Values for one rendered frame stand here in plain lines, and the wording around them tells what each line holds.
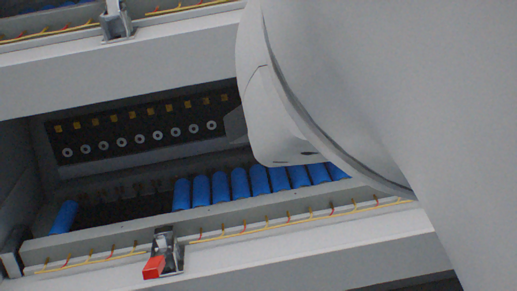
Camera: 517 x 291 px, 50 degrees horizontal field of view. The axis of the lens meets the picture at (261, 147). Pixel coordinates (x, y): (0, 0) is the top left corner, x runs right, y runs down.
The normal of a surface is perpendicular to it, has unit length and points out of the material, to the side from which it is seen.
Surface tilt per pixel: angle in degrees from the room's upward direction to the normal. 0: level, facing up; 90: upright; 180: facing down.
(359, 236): 18
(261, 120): 102
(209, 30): 108
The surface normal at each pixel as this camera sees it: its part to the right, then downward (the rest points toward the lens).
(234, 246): -0.16, -0.89
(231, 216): 0.09, 0.41
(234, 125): -0.91, 0.14
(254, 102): -0.92, 0.36
